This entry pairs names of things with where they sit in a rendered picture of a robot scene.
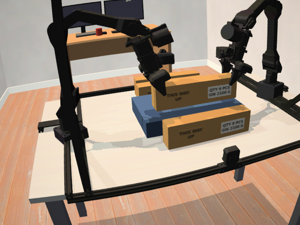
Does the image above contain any brown cardboard carton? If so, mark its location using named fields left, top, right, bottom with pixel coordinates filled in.
left=151, top=73, right=237, bottom=111
left=136, top=75, right=201, bottom=96
left=162, top=104, right=251, bottom=150
left=134, top=70, right=199, bottom=94

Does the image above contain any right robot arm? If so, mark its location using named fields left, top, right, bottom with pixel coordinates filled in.
left=216, top=0, right=283, bottom=85

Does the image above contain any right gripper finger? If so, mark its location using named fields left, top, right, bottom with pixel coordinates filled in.
left=229, top=67, right=246, bottom=86
left=219, top=60, right=233, bottom=73

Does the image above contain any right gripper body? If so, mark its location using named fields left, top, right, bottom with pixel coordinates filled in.
left=216, top=42, right=253, bottom=74

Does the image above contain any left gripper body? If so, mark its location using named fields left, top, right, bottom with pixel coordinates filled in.
left=137, top=51, right=171, bottom=87

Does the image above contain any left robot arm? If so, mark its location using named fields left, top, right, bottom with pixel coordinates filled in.
left=47, top=9, right=175, bottom=134

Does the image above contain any blue raised platform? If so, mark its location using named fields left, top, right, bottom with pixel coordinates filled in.
left=131, top=94, right=242, bottom=138

